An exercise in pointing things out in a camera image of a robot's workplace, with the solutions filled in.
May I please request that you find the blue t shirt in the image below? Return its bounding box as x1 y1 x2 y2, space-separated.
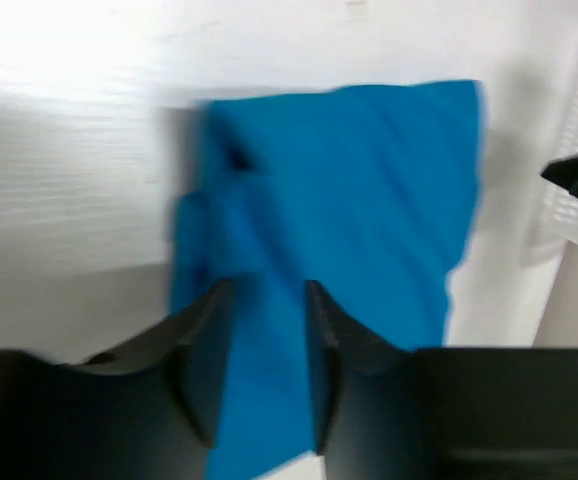
170 80 484 479

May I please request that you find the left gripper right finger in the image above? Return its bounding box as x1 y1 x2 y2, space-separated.
305 280 417 455

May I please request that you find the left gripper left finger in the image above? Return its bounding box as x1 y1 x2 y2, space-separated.
61 278 234 448

